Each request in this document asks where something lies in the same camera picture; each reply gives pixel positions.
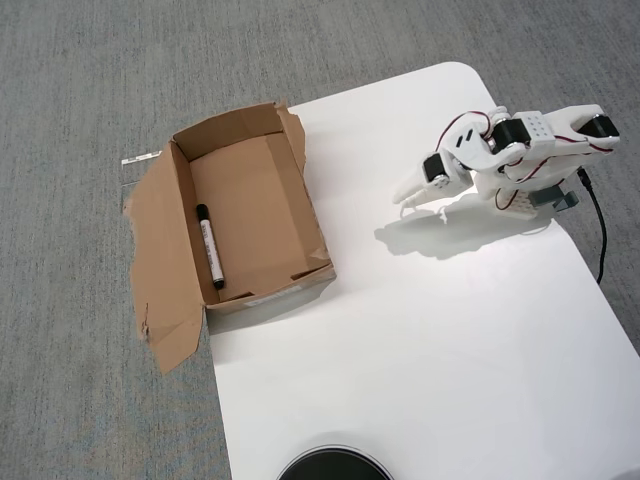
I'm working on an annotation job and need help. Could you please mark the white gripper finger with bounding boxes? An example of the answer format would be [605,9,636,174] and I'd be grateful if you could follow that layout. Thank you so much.
[393,169,427,204]
[401,184,452,207]

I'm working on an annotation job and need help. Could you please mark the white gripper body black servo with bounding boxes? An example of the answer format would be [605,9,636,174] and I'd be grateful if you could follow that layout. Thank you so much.
[421,151,475,195]

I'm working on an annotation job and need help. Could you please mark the white marker pen black cap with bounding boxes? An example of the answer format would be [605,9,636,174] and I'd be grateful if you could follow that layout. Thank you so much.
[194,203,227,291]

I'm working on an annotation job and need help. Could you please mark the open brown cardboard box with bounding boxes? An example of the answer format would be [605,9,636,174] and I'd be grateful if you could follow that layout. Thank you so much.
[122,99,337,375]

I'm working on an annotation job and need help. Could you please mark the grey table clamp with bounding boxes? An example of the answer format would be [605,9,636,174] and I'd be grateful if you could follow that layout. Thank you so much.
[529,184,580,214]

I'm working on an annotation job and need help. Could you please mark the clear plastic strip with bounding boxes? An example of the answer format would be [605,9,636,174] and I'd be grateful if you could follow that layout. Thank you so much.
[120,149,164,187]

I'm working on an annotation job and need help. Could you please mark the black round object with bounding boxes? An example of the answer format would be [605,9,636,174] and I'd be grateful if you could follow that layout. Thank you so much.
[276,443,394,480]

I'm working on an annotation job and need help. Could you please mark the red wrist servo wire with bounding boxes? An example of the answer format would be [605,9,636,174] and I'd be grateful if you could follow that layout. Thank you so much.
[434,113,496,151]

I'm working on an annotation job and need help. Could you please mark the black power cable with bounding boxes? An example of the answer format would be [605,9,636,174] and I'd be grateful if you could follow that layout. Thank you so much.
[577,167,609,286]

